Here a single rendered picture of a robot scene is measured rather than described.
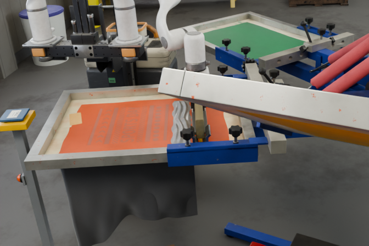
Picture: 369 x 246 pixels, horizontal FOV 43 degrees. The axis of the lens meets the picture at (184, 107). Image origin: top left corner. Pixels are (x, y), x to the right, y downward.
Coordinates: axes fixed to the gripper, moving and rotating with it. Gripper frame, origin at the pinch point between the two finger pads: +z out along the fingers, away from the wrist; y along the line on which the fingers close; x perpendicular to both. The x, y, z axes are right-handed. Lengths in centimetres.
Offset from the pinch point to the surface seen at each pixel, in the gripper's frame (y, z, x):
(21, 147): 77, 20, -10
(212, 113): -5.2, 6.2, -3.8
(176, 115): 9.0, 5.7, -3.5
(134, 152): 22.4, 2.8, 27.9
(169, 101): 12.0, 6.1, -17.5
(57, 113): 57, 3, -6
